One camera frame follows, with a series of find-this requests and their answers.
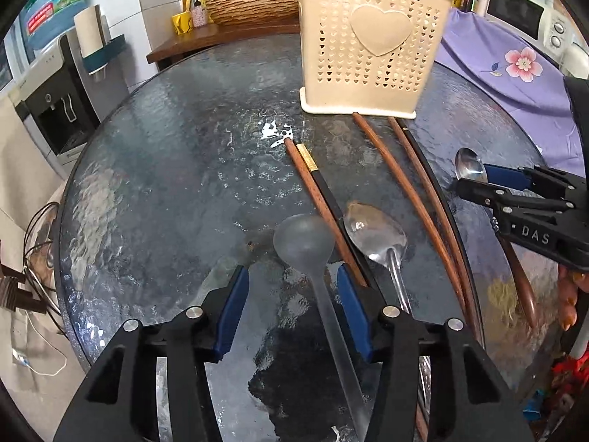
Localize metal spoon with wooden handle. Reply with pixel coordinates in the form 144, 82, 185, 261
455, 147, 538, 330

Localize blue water jug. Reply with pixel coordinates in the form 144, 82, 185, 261
18, 0, 88, 51

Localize beige perforated utensil holder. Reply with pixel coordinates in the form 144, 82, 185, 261
294, 0, 456, 119

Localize person's right hand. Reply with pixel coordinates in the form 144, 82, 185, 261
556, 271, 589, 332

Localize dark wooden washstand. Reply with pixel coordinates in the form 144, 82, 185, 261
146, 22, 302, 66

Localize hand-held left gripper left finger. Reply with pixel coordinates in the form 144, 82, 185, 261
53, 264, 251, 442

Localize pink spotted bottle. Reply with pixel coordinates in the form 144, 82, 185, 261
191, 0, 211, 27

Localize white microwave oven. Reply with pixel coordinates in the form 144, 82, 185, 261
485, 0, 574, 64

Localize woven pattern wash basin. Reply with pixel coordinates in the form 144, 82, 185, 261
205, 0, 300, 27

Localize beige paper cup stack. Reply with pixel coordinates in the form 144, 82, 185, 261
74, 4, 110, 52

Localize translucent plastic spoon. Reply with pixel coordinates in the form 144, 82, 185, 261
273, 214, 371, 442

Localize large metal spoon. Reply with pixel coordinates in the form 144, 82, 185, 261
343, 201, 413, 316

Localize dark coiled cables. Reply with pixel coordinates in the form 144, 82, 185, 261
22, 201, 68, 333

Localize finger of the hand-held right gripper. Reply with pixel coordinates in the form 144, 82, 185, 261
483, 163, 581, 195
455, 178, 577, 215

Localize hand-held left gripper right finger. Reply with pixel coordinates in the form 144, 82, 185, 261
336, 262, 537, 442

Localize teal white cup holder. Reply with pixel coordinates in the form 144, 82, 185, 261
80, 34, 128, 82

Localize purple floral cloth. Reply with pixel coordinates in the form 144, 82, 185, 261
435, 7, 589, 176

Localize grey water dispenser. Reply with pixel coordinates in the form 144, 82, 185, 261
9, 32, 102, 163

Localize yellow mug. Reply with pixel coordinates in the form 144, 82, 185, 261
172, 11, 194, 36

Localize white cable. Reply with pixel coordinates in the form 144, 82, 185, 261
11, 308, 68, 378

